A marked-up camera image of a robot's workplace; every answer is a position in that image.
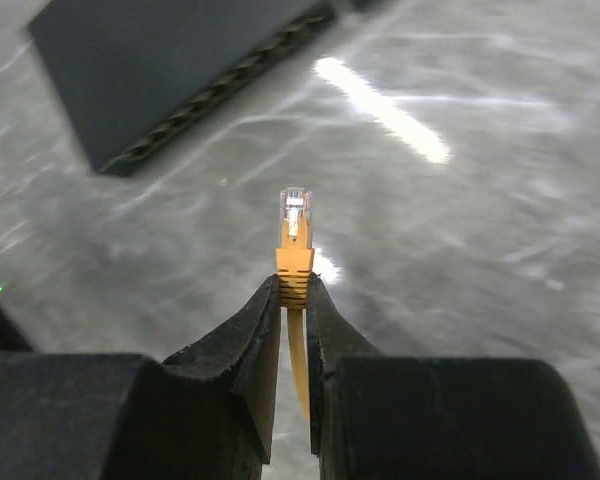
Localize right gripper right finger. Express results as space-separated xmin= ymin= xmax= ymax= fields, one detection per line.
xmin=306 ymin=273 xmax=381 ymax=479

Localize orange ethernet patch cable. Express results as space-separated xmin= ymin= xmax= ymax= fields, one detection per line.
xmin=275 ymin=186 xmax=315 ymax=421

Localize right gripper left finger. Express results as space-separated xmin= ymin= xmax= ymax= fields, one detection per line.
xmin=162 ymin=274 xmax=283 ymax=480

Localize black TP-Link switch box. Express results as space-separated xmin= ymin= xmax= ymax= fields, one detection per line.
xmin=27 ymin=0 xmax=339 ymax=177

